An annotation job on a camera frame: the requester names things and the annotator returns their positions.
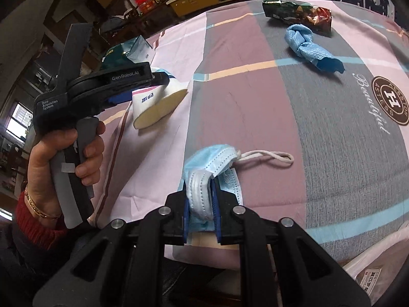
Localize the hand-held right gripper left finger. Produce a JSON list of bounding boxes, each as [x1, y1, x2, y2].
[[32, 192, 189, 307]]

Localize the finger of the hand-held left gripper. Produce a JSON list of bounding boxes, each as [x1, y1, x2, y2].
[[150, 71, 171, 86], [106, 90, 135, 110]]

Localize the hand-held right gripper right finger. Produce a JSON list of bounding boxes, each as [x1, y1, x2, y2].
[[210, 179, 371, 307]]

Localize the white paper cup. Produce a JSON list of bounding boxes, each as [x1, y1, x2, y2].
[[131, 67, 190, 131]]

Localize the blue face mask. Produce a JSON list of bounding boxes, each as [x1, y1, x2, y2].
[[177, 144, 295, 247]]

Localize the white-lined waste bin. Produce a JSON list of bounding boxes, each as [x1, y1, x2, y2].
[[343, 228, 409, 307]]

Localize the person's left forearm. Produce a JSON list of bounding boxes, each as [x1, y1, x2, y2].
[[13, 192, 70, 250]]

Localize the person's left hand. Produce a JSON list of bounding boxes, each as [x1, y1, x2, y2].
[[27, 120, 106, 220]]

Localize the green packet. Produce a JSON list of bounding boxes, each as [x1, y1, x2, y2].
[[101, 36, 151, 71]]

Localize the red gift box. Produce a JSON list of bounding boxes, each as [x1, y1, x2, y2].
[[135, 0, 164, 14]]

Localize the dark wooden armchair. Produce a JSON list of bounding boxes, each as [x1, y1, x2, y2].
[[105, 0, 139, 20]]

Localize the striped pink grey tablecloth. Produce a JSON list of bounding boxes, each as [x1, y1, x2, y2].
[[88, 0, 409, 271]]

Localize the knotted blue cloth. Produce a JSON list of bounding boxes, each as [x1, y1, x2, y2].
[[285, 24, 345, 74]]

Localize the green brown snack bag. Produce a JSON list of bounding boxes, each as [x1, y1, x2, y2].
[[262, 0, 333, 34]]

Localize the gold bracelet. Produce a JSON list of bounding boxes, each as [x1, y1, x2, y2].
[[25, 185, 62, 221]]

